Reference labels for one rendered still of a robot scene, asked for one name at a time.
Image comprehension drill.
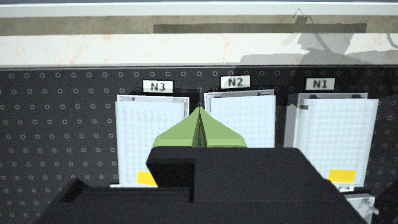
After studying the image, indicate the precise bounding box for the black perforated breadboard plate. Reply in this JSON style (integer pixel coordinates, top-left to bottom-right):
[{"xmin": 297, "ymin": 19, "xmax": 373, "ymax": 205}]
[{"xmin": 0, "ymin": 64, "xmax": 398, "ymax": 224}]

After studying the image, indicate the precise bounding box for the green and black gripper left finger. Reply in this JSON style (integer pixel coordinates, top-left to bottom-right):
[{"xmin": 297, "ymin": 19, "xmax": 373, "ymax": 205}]
[{"xmin": 151, "ymin": 107, "xmax": 199, "ymax": 149}]

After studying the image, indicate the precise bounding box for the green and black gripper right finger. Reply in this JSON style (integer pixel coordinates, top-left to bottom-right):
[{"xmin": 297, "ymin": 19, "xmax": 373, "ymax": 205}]
[{"xmin": 199, "ymin": 107, "xmax": 248, "ymax": 148}]

